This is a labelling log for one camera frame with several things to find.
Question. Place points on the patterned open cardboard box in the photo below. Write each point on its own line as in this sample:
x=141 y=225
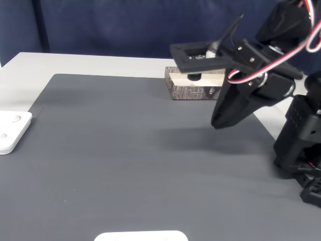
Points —
x=185 y=93

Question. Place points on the dark grey table mat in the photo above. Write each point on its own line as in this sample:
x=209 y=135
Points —
x=100 y=175

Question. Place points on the white plastic base with dimples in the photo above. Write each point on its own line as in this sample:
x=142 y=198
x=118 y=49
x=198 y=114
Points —
x=140 y=236
x=12 y=133

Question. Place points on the dark blue curtain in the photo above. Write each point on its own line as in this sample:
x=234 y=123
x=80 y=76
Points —
x=75 y=25

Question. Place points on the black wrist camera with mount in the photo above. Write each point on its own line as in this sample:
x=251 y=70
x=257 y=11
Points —
x=180 y=64

